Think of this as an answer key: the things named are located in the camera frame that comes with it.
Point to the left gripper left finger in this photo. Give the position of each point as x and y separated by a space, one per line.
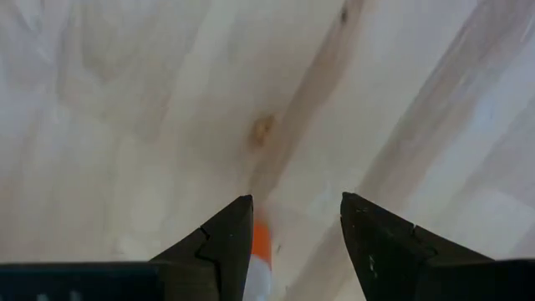
217 255

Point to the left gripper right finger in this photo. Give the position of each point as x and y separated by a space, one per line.
380 251

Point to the small orange dropper bottle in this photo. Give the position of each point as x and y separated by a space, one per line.
262 246

